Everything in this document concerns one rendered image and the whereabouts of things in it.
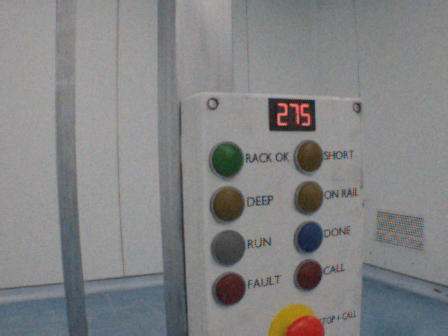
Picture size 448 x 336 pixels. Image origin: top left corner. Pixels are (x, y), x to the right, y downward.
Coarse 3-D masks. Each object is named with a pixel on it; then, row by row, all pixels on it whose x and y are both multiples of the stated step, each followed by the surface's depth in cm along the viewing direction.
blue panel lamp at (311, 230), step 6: (312, 222) 44; (306, 228) 44; (312, 228) 44; (318, 228) 44; (300, 234) 43; (306, 234) 44; (312, 234) 44; (318, 234) 44; (300, 240) 43; (306, 240) 44; (312, 240) 44; (318, 240) 44; (300, 246) 44; (306, 246) 44; (312, 246) 44; (318, 246) 44
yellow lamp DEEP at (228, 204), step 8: (224, 192) 40; (232, 192) 40; (216, 200) 40; (224, 200) 40; (232, 200) 40; (240, 200) 41; (216, 208) 40; (224, 208) 40; (232, 208) 40; (240, 208) 41; (224, 216) 40; (232, 216) 40
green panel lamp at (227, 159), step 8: (224, 144) 40; (232, 144) 40; (216, 152) 40; (224, 152) 40; (232, 152) 40; (240, 152) 41; (216, 160) 40; (224, 160) 40; (232, 160) 40; (240, 160) 40; (216, 168) 40; (224, 168) 40; (232, 168) 40; (224, 176) 40
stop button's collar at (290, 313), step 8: (296, 304) 44; (280, 312) 43; (288, 312) 44; (296, 312) 44; (304, 312) 44; (312, 312) 45; (344, 312) 47; (272, 320) 43; (280, 320) 43; (288, 320) 44; (272, 328) 43; (280, 328) 43
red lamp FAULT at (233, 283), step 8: (224, 280) 40; (232, 280) 41; (240, 280) 41; (216, 288) 40; (224, 288) 40; (232, 288) 41; (240, 288) 41; (224, 296) 40; (232, 296) 41; (240, 296) 41
